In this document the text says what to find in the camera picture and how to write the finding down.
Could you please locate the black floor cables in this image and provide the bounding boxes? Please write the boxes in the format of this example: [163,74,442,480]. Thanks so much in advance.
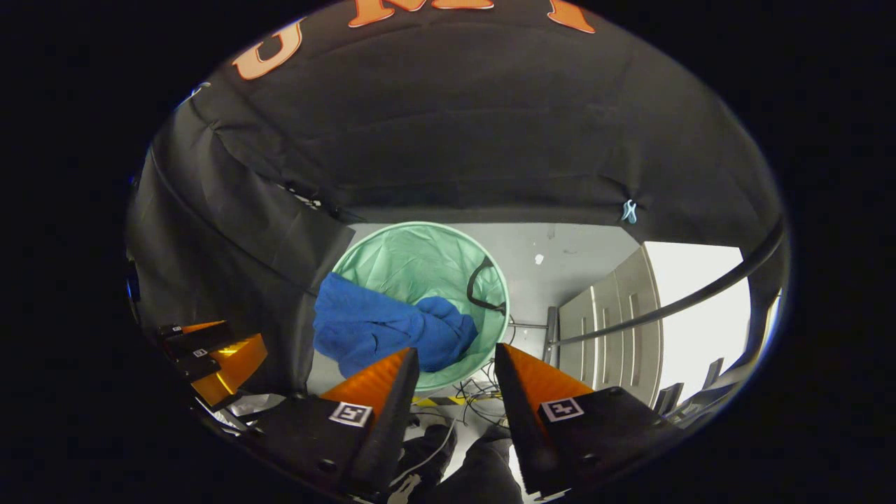
[451,378,508,426]

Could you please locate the black clothes rack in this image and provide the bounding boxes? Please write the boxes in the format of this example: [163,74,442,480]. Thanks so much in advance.
[511,217,790,421]

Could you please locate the person's black shoe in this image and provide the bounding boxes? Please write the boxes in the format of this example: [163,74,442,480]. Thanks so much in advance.
[388,422,459,501]

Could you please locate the grey cabinet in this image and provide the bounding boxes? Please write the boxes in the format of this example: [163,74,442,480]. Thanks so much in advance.
[559,245,664,408]

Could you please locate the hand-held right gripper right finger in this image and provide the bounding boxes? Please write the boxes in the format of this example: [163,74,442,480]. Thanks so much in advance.
[494,343,683,496]

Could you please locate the person's black trouser leg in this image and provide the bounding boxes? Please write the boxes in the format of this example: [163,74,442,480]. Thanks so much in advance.
[430,426,524,504]

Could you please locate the black backdrop cloth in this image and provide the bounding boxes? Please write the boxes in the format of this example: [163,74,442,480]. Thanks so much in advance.
[126,0,785,396]

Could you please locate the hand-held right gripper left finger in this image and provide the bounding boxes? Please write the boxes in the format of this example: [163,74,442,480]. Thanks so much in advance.
[241,346,421,499]

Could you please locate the green laundry hamper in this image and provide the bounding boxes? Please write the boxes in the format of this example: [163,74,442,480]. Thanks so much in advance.
[330,221,510,393]

